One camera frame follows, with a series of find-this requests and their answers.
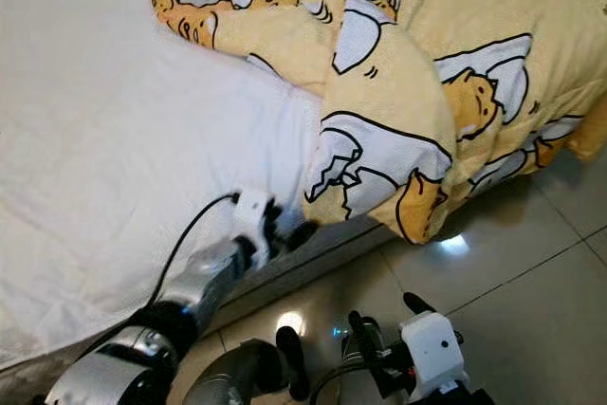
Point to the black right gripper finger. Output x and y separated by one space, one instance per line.
418 304
364 340

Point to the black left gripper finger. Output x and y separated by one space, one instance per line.
303 232

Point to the yellow cartoon egg blanket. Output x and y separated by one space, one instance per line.
398 111

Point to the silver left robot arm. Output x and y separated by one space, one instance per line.
204 277

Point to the dark grey robot right leg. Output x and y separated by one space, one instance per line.
349 377

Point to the dark grey robot leg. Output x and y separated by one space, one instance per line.
237 372
349 377

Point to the dark grey robot left leg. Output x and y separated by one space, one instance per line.
237 372

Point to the white quilted mattress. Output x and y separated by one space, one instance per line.
133 92

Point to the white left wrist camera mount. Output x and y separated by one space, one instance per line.
254 213

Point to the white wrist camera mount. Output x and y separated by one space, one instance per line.
432 348
254 213

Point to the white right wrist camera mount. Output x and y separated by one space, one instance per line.
432 348

